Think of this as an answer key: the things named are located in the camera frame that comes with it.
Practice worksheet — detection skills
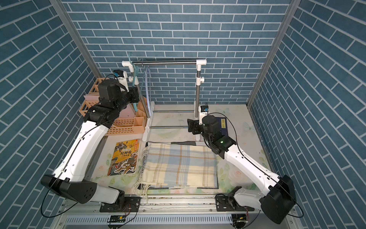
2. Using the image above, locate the teal plastic hanger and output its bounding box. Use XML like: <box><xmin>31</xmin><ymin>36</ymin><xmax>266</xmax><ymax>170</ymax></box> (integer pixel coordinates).
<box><xmin>128</xmin><ymin>52</ymin><xmax>141</xmax><ymax>96</ymax></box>

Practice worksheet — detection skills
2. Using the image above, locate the light blue plastic hanger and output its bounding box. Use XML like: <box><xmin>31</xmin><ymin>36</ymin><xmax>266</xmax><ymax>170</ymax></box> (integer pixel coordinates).
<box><xmin>144</xmin><ymin>66</ymin><xmax>152</xmax><ymax>116</ymax></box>

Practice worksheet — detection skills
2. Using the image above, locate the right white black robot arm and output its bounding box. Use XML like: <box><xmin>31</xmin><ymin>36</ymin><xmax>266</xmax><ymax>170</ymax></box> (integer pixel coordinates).
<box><xmin>187</xmin><ymin>114</ymin><xmax>296</xmax><ymax>224</ymax></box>

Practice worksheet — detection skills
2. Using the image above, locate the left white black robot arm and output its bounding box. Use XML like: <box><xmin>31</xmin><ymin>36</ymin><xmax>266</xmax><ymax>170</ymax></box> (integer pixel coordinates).
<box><xmin>41</xmin><ymin>77</ymin><xmax>139</xmax><ymax>204</ymax></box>

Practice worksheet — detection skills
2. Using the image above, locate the orange plastic file organizer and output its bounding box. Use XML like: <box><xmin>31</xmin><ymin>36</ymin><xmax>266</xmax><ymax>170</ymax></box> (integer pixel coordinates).
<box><xmin>88</xmin><ymin>78</ymin><xmax>147</xmax><ymax>136</ymax></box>

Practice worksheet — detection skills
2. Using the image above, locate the dark blue book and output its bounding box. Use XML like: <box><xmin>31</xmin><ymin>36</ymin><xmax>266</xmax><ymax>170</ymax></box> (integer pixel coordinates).
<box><xmin>216</xmin><ymin>117</ymin><xmax>228</xmax><ymax>135</ymax></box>

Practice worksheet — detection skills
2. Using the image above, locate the white steel clothes rack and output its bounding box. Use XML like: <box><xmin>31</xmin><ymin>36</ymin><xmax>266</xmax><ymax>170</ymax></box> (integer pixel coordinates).
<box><xmin>122</xmin><ymin>59</ymin><xmax>207</xmax><ymax>142</ymax></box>

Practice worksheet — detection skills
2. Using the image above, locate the yellow illustrated book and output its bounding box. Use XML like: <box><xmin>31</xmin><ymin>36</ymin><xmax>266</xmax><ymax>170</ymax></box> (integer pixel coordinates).
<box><xmin>107</xmin><ymin>139</ymin><xmax>140</xmax><ymax>176</ymax></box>

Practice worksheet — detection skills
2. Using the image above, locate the floral tablecloth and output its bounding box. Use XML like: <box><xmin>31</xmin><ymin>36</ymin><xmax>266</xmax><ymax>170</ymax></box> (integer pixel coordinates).
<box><xmin>90</xmin><ymin>104</ymin><xmax>270</xmax><ymax>195</ymax></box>

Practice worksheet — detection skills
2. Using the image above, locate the black grey checkered mat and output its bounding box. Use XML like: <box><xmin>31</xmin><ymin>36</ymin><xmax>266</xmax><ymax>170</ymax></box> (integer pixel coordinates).
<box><xmin>138</xmin><ymin>141</ymin><xmax>219</xmax><ymax>190</ymax></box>

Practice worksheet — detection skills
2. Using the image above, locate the green circuit board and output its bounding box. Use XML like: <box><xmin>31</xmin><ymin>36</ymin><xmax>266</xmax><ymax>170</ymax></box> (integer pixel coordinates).
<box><xmin>107</xmin><ymin>215</ymin><xmax>127</xmax><ymax>224</ymax></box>

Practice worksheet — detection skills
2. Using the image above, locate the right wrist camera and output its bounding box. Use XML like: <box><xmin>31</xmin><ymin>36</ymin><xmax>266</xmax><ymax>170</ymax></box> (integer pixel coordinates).
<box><xmin>199</xmin><ymin>105</ymin><xmax>209</xmax><ymax>125</ymax></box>

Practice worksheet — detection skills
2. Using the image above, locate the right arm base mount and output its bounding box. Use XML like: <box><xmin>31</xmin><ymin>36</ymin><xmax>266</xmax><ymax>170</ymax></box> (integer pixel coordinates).
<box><xmin>215</xmin><ymin>186</ymin><xmax>254</xmax><ymax>212</ymax></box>

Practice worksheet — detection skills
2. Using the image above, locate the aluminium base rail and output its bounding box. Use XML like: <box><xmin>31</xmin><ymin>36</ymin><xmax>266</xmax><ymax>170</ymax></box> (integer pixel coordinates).
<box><xmin>51</xmin><ymin>194</ymin><xmax>301</xmax><ymax>229</ymax></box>

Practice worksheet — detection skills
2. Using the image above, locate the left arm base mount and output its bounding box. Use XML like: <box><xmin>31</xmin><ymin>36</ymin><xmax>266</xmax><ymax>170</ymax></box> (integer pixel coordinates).
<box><xmin>100</xmin><ymin>190</ymin><xmax>141</xmax><ymax>213</ymax></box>

